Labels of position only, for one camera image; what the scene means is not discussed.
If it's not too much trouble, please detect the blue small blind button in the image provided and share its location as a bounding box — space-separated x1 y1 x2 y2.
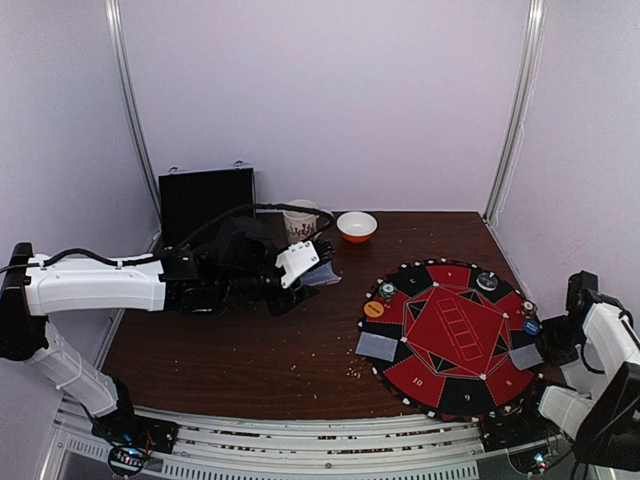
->
523 319 541 336

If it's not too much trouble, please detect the dealt playing card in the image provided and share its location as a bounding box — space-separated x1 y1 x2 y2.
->
509 343 544 371
356 332 398 362

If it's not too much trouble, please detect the stack of poker chips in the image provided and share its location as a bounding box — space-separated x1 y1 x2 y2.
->
378 282 398 303
522 300 537 318

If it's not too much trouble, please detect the deck of playing cards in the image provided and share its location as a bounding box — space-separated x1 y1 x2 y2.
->
300 263 342 286

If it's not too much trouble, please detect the black dealer button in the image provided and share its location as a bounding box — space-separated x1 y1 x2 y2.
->
476 272 499 291

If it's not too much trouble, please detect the orange big blind button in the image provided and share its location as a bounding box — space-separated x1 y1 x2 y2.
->
363 301 385 319

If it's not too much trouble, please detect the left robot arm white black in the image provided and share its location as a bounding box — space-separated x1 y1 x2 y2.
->
1 204 336 446

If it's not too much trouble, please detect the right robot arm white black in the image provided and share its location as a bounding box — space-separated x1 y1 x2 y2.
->
512 271 639 472

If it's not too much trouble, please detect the white floral ceramic mug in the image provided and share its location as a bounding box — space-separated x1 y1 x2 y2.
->
283 210 319 244

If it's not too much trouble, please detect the black poker chip case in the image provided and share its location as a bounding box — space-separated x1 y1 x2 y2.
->
159 168 255 247

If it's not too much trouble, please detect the red black poker mat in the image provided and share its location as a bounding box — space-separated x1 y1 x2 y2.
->
358 258 543 421

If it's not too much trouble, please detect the orange white ceramic bowl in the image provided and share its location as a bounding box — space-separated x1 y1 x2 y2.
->
336 211 378 244

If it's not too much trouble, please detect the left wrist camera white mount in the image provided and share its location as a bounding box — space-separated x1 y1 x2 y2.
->
275 241 320 289

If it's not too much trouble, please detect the aluminium front rail base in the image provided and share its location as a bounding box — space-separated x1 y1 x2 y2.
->
42 392 619 480

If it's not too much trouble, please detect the left aluminium frame post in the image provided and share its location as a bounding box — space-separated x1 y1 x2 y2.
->
104 0 162 223

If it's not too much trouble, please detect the aluminium frame post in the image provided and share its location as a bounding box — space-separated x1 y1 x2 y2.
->
483 0 547 228
104 0 162 223

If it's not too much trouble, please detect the right aluminium frame post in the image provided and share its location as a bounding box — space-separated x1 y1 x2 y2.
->
483 0 547 228

